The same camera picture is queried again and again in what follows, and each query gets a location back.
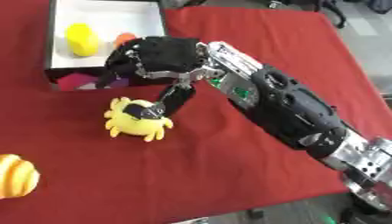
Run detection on black box with white inside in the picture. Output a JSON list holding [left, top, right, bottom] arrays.
[[43, 0, 172, 93]]

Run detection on yellow crab soft toy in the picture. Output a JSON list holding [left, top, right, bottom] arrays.
[[102, 96, 175, 143]]

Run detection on yellow cylinder block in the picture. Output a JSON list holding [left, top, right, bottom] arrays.
[[64, 22, 102, 58]]

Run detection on yellow ridged toy fruit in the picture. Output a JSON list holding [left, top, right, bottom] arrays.
[[0, 153, 42, 200]]

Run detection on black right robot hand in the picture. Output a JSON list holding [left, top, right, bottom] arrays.
[[93, 36, 212, 117]]

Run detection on black chair base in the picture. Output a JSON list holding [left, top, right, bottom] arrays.
[[264, 0, 349, 30]]

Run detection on small orange ball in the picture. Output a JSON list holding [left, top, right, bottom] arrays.
[[111, 31, 138, 49]]

